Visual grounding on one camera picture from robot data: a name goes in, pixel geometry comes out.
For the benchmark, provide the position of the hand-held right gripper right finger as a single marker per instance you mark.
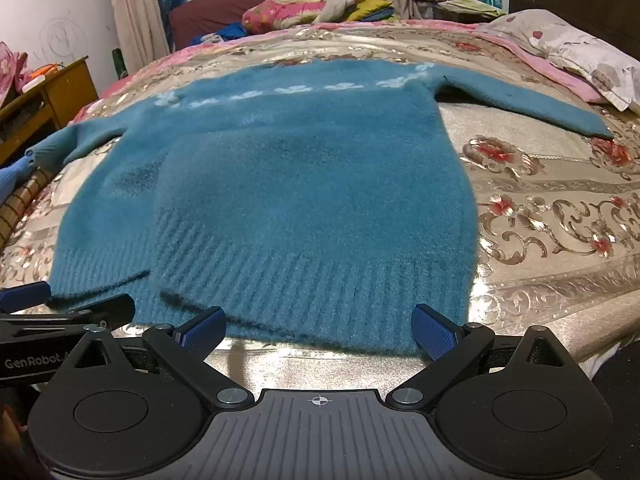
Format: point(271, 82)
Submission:
point(432, 334)

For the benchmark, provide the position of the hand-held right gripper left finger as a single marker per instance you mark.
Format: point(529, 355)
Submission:
point(206, 334)

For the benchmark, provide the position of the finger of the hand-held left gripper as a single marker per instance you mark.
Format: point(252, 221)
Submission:
point(22, 296)
point(75, 314)

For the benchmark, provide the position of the teal knitted sweater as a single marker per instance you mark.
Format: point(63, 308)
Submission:
point(300, 185)

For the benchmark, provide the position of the blue clothes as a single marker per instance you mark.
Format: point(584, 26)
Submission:
point(232, 32)

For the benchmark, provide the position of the shiny floral blanket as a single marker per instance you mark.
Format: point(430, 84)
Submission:
point(550, 270)

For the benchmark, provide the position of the yellow wooden nightstand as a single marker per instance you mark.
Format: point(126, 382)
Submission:
point(55, 95)

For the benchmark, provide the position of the orange white object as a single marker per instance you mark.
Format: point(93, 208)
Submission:
point(42, 72)

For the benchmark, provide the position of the pink flowered cloth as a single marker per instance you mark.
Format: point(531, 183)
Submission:
point(12, 70)

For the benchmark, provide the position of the dark green object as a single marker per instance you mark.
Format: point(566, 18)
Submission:
point(118, 62)

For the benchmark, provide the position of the pink bed sheet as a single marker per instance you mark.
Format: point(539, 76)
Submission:
point(550, 74)

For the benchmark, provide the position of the white spotted pillow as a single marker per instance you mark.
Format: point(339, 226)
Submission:
point(575, 50)

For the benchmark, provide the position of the maroon sofa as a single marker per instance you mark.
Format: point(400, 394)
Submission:
point(210, 15)

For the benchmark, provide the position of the yellow green folded cloths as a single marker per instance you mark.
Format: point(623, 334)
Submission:
point(372, 10)

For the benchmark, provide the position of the pale green folded cloths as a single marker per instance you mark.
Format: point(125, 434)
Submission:
point(475, 6)

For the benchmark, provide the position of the pink floral quilt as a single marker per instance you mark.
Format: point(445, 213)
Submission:
point(285, 10)

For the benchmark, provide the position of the white grey cloth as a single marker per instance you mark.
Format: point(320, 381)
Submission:
point(337, 7)

